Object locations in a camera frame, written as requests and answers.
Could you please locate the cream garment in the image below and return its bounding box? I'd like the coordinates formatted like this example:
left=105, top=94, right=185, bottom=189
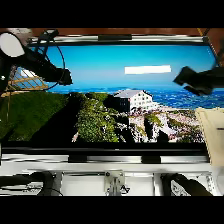
left=194, top=107, right=224, bottom=168

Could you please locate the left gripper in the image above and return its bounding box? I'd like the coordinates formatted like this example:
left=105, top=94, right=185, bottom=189
left=49, top=67, right=74, bottom=86

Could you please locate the silver frame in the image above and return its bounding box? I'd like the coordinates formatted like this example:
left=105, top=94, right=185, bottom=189
left=0, top=33, right=224, bottom=197

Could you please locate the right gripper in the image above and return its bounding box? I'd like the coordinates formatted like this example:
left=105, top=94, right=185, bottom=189
left=172, top=65, right=218, bottom=97

